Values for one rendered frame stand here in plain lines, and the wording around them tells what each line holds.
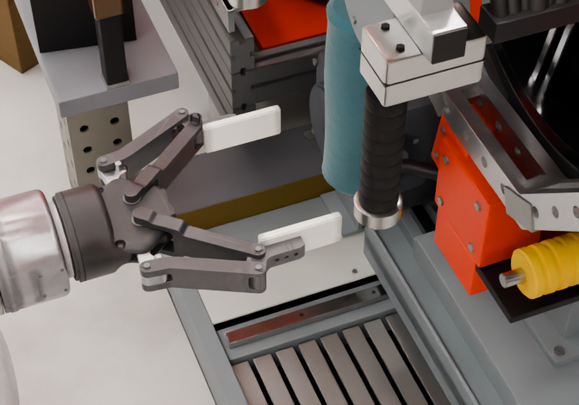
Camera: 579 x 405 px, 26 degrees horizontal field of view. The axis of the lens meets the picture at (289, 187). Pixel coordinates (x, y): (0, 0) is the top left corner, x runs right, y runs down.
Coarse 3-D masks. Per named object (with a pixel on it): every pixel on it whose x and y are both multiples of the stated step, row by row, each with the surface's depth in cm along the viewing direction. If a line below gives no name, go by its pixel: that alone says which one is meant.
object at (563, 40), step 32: (544, 32) 148; (576, 32) 135; (512, 64) 146; (544, 64) 142; (576, 64) 147; (544, 96) 144; (576, 96) 144; (544, 128) 142; (576, 128) 141; (576, 160) 137
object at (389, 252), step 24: (408, 216) 192; (432, 216) 192; (384, 240) 192; (408, 240) 191; (384, 264) 188; (408, 264) 188; (384, 288) 192; (408, 288) 182; (432, 288) 185; (408, 312) 184; (432, 312) 182; (432, 336) 177; (456, 336) 179; (432, 360) 180; (456, 360) 176; (456, 384) 173; (480, 384) 173
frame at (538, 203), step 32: (448, 96) 144; (480, 96) 146; (480, 128) 140; (512, 128) 140; (480, 160) 140; (512, 160) 136; (544, 160) 136; (512, 192) 134; (544, 192) 128; (576, 192) 121; (544, 224) 129; (576, 224) 122
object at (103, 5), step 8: (88, 0) 162; (96, 0) 159; (104, 0) 159; (112, 0) 160; (120, 0) 160; (96, 8) 160; (104, 8) 160; (112, 8) 160; (120, 8) 161; (96, 16) 160; (104, 16) 161; (112, 16) 162
